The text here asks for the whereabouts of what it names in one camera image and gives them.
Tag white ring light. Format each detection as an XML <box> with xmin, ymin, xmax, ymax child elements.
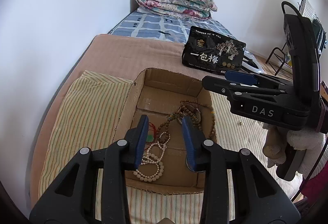
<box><xmin>241</xmin><ymin>51</ymin><xmax>265</xmax><ymax>74</ymax></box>

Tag green jade pendant red cord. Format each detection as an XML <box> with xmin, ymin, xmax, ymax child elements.
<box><xmin>146</xmin><ymin>122</ymin><xmax>157</xmax><ymax>153</ymax></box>

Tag folded floral quilt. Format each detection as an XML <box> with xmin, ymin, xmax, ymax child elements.
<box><xmin>136</xmin><ymin>0</ymin><xmax>218</xmax><ymax>20</ymax></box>

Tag white bead bracelet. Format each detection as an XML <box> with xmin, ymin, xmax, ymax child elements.
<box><xmin>133</xmin><ymin>154</ymin><xmax>165</xmax><ymax>183</ymax></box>

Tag brown wooden bead necklace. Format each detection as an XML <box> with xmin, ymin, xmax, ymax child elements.
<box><xmin>155</xmin><ymin>101</ymin><xmax>216</xmax><ymax>146</ymax></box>

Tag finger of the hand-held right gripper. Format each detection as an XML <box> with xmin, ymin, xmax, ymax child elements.
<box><xmin>202</xmin><ymin>76</ymin><xmax>285</xmax><ymax>98</ymax></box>
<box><xmin>224</xmin><ymin>70</ymin><xmax>293</xmax><ymax>87</ymax></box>

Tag person's right hand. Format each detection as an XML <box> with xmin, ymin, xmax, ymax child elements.
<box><xmin>261</xmin><ymin>122</ymin><xmax>328</xmax><ymax>181</ymax></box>

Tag striped hanging towel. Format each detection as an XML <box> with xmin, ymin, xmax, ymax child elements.
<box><xmin>300</xmin><ymin>0</ymin><xmax>317</xmax><ymax>21</ymax></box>

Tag brown bangle bracelets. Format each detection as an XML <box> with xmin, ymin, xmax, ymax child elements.
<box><xmin>190</xmin><ymin>106</ymin><xmax>203</xmax><ymax>122</ymax></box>

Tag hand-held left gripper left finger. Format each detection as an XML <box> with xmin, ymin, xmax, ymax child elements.
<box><xmin>29</xmin><ymin>114</ymin><xmax>149</xmax><ymax>224</ymax></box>

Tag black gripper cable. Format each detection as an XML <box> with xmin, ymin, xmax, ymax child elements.
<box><xmin>281</xmin><ymin>1</ymin><xmax>304</xmax><ymax>19</ymax></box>

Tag yellow striped cloth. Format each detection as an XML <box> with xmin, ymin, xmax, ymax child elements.
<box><xmin>38</xmin><ymin>70</ymin><xmax>303</xmax><ymax>224</ymax></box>

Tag black metal clothes rack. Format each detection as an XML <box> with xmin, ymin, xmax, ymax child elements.
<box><xmin>265</xmin><ymin>0</ymin><xmax>328</xmax><ymax>76</ymax></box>

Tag dark hanging clothes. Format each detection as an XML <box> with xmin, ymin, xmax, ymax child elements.
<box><xmin>311</xmin><ymin>19</ymin><xmax>327</xmax><ymax>50</ymax></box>

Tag cardboard box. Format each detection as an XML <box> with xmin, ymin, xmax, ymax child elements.
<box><xmin>112</xmin><ymin>68</ymin><xmax>218</xmax><ymax>195</ymax></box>

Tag black snack bag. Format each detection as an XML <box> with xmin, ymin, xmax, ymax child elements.
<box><xmin>182</xmin><ymin>26</ymin><xmax>246</xmax><ymax>75</ymax></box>

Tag blue checkered bed sheet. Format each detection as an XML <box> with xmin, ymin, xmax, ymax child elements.
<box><xmin>107</xmin><ymin>10</ymin><xmax>237</xmax><ymax>44</ymax></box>

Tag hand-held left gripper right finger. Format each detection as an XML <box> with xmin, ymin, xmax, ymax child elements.
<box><xmin>181</xmin><ymin>117</ymin><xmax>301</xmax><ymax>224</ymax></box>

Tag small white pearl necklace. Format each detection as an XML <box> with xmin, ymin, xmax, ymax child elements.
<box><xmin>142</xmin><ymin>132</ymin><xmax>171</xmax><ymax>163</ymax></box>

